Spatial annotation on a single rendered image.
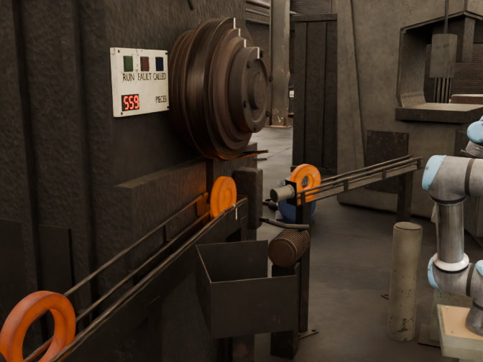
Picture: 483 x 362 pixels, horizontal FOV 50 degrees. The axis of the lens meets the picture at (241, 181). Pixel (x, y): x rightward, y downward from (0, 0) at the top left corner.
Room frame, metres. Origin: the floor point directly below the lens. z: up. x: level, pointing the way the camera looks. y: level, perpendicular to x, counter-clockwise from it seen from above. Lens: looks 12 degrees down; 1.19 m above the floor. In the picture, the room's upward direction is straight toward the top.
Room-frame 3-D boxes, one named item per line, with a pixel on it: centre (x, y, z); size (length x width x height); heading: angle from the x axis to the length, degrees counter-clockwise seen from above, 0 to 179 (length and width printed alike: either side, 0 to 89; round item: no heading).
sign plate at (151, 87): (1.51, 0.28, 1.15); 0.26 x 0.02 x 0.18; 157
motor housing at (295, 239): (2.04, -0.20, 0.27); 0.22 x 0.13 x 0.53; 157
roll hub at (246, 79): (1.75, -0.04, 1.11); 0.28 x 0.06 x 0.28; 157
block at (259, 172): (2.01, -0.02, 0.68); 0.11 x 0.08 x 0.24; 67
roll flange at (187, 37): (1.82, 0.13, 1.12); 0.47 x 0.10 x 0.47; 157
